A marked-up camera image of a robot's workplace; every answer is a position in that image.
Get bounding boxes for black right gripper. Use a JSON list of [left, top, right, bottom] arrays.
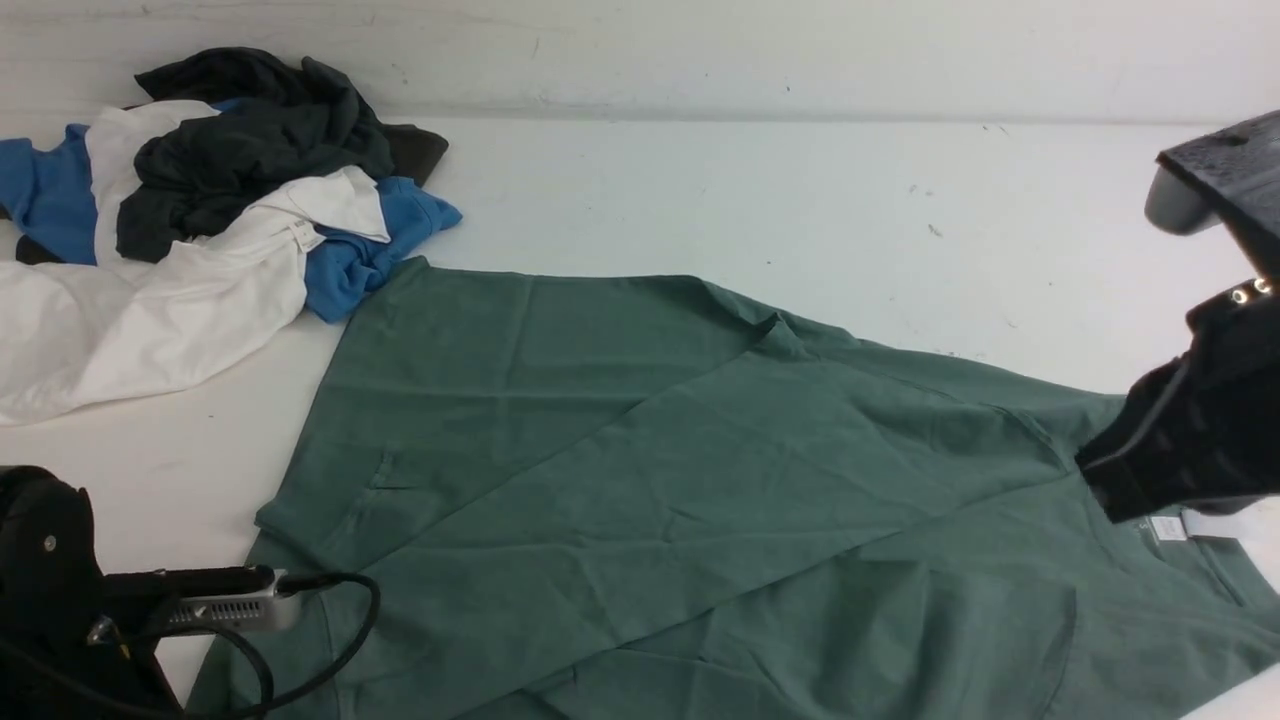
[[1076, 290, 1279, 523]]

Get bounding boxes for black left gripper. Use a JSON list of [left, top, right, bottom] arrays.
[[1, 466, 180, 719]]

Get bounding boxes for green long sleeve shirt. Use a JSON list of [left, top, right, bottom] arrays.
[[251, 258, 1277, 719]]

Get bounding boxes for white shirt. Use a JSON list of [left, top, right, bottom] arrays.
[[0, 101, 390, 428]]

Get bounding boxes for blue shirt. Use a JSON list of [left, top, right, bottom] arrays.
[[3, 124, 463, 323]]

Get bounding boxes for dark grey shirt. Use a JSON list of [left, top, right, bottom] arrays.
[[17, 47, 451, 266]]

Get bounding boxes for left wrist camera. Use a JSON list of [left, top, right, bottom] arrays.
[[104, 565, 302, 635]]

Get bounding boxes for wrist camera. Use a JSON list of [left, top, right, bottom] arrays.
[[104, 565, 302, 635], [1144, 111, 1279, 281]]

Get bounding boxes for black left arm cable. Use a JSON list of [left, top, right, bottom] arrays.
[[0, 571, 381, 720]]

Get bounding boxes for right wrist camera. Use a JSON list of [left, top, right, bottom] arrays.
[[1144, 111, 1279, 281]]

